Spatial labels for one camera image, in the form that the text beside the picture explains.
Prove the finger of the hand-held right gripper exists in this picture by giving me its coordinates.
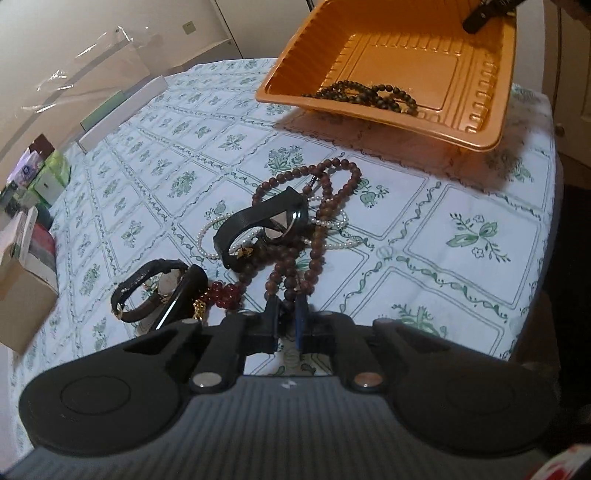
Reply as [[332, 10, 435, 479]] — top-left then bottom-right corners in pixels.
[[464, 0, 522, 33]]

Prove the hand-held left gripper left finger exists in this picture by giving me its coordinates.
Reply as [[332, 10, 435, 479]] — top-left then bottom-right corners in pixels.
[[122, 298, 280, 393]]

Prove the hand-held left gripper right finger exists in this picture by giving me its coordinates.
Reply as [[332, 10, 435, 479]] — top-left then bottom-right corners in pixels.
[[295, 298, 444, 391]]

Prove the brown wooden bead necklace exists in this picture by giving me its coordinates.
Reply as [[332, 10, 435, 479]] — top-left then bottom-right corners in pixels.
[[238, 158, 363, 315]]

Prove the glossy black wristband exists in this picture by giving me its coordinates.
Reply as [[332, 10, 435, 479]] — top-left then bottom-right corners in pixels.
[[156, 265, 209, 331]]

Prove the orange plastic tray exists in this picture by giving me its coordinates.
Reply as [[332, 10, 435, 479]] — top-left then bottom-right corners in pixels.
[[255, 0, 517, 152]]

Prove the black wide strap watch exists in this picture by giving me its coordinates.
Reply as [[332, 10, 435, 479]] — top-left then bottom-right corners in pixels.
[[213, 187, 309, 271]]

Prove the dark bead necklace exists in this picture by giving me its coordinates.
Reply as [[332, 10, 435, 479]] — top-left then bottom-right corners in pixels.
[[302, 80, 419, 116]]

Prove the black wristwatch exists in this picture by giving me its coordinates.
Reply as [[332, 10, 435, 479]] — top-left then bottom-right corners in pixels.
[[111, 259, 186, 324]]

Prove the dark green box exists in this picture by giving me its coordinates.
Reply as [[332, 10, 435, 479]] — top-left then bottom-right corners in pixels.
[[33, 207, 56, 234]]

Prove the beige cardboard box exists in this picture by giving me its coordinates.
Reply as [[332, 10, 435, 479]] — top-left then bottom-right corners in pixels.
[[0, 262, 59, 354]]

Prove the long white box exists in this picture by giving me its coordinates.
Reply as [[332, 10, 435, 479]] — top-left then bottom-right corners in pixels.
[[80, 76, 168, 153]]

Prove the green tissue pack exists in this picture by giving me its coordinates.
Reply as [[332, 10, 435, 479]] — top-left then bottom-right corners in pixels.
[[31, 151, 71, 209]]

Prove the long green box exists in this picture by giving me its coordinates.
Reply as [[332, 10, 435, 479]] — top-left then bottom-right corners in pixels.
[[80, 90, 128, 133]]

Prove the purple tissue box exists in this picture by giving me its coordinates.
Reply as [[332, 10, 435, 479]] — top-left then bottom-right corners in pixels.
[[10, 152, 48, 186]]

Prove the brown carton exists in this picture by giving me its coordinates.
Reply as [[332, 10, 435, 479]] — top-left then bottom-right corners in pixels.
[[27, 134, 56, 158]]

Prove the glass jar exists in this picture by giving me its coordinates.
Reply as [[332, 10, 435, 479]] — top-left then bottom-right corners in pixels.
[[0, 182, 20, 217]]

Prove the clear plastic sheet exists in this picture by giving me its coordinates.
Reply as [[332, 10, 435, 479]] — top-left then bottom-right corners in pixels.
[[21, 25, 155, 112]]

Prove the red bead bracelet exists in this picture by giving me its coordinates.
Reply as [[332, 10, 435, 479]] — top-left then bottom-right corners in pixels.
[[194, 282, 245, 320]]

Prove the white pearl necklace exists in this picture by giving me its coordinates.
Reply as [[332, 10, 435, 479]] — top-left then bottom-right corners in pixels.
[[196, 194, 365, 263]]

